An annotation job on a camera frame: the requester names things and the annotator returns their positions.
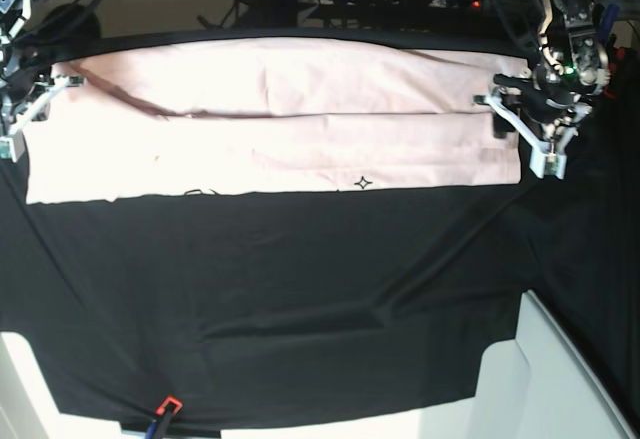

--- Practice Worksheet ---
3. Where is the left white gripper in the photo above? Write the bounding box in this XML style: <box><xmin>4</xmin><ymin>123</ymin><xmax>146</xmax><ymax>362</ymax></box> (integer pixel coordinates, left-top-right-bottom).
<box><xmin>473</xmin><ymin>73</ymin><xmax>594</xmax><ymax>179</ymax></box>

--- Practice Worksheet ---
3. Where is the white power strip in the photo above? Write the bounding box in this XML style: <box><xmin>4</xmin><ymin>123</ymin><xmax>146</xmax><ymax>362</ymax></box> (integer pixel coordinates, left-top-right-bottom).
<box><xmin>431</xmin><ymin>0</ymin><xmax>482</xmax><ymax>10</ymax></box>

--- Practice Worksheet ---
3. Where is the black table cloth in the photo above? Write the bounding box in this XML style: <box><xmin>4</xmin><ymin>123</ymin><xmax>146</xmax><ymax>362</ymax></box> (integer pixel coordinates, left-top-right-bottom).
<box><xmin>1</xmin><ymin>30</ymin><xmax>639</xmax><ymax>436</ymax></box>

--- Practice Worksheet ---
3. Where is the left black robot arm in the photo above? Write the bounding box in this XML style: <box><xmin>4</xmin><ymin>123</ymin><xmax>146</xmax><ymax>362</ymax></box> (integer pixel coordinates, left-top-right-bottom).
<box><xmin>474</xmin><ymin>0</ymin><xmax>611</xmax><ymax>179</ymax></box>

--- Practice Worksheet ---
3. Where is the red clamp right edge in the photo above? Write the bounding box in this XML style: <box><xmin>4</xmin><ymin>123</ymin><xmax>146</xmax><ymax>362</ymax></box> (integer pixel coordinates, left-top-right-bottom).
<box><xmin>602</xmin><ymin>47</ymin><xmax>626</xmax><ymax>99</ymax></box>

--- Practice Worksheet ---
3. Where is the pink T-shirt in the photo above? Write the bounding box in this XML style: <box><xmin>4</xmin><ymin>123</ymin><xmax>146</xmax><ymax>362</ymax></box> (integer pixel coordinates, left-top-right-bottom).
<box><xmin>24</xmin><ymin>38</ymin><xmax>526</xmax><ymax>204</ymax></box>

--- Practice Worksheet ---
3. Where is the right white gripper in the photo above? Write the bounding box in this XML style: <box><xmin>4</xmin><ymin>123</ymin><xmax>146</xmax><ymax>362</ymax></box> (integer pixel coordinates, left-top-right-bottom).
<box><xmin>1</xmin><ymin>74</ymin><xmax>83</xmax><ymax>162</ymax></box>

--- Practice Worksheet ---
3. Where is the red black clamp bottom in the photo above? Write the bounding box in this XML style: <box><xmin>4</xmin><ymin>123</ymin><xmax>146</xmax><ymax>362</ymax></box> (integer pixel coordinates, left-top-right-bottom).
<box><xmin>144</xmin><ymin>396</ymin><xmax>183</xmax><ymax>439</ymax></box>

